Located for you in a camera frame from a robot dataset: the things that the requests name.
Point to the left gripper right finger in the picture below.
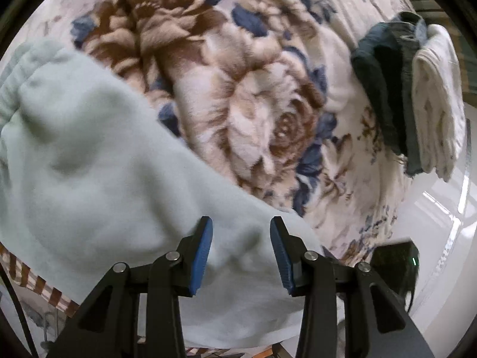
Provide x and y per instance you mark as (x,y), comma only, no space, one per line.
(375,321)

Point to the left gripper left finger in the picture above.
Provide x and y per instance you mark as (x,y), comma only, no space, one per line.
(134,312)

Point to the pale mint green pants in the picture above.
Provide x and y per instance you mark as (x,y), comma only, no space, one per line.
(90,178)

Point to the black device green light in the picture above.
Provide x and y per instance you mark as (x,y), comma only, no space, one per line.
(397,263)

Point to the striped brown white bedsheet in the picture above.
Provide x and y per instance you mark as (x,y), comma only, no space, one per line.
(24,277)

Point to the white folded garment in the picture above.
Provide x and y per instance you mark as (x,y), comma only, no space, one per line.
(436,94)

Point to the dark green folded garment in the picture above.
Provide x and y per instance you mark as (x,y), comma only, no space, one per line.
(382,62)

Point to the floral plush blanket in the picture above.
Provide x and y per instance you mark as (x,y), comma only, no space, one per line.
(263,91)

